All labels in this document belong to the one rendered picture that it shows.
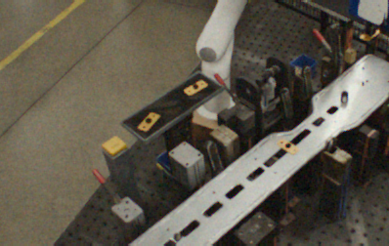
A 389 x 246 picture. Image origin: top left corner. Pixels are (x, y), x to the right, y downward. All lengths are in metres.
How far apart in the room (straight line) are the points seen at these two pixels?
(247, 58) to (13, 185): 1.62
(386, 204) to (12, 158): 2.38
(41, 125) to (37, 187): 0.55
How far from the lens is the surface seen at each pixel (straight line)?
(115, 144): 1.80
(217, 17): 2.07
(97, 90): 3.90
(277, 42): 2.93
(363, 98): 2.15
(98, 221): 2.20
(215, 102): 2.33
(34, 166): 3.52
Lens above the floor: 2.42
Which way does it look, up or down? 45 degrees down
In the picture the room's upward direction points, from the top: 2 degrees counter-clockwise
